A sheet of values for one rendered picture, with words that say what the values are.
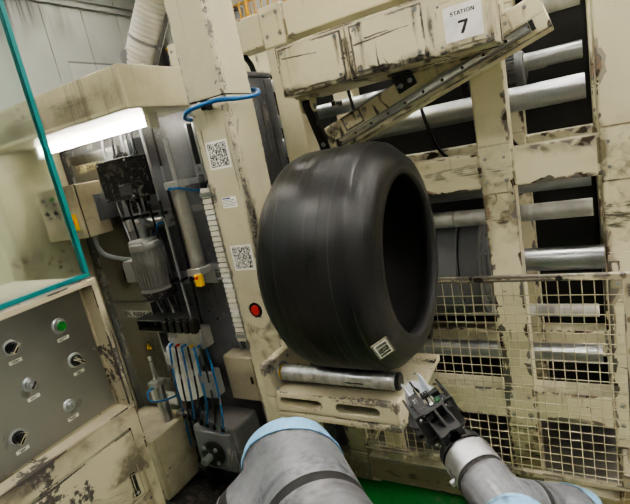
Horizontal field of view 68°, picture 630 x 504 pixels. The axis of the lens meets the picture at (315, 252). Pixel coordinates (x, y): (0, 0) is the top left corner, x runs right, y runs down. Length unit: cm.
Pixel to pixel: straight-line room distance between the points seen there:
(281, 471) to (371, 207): 61
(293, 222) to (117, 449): 79
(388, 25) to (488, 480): 106
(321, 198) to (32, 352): 78
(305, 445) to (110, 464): 94
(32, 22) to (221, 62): 1109
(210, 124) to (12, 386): 79
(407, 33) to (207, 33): 50
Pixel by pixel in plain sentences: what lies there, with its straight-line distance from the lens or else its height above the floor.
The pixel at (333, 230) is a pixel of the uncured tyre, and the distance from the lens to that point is 95.
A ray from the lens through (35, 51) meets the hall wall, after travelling 1209.
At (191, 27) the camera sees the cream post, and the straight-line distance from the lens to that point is 134.
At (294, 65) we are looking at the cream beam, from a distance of 146.
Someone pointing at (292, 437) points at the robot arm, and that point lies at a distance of 56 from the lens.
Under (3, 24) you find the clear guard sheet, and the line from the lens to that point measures 140.
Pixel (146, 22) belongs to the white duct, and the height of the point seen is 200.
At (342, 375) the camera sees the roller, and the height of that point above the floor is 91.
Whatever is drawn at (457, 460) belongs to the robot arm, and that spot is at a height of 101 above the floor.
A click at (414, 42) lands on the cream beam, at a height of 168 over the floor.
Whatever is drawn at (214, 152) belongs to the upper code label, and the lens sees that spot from 131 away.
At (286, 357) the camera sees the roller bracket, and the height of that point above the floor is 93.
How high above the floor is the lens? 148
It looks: 13 degrees down
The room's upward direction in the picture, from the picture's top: 11 degrees counter-clockwise
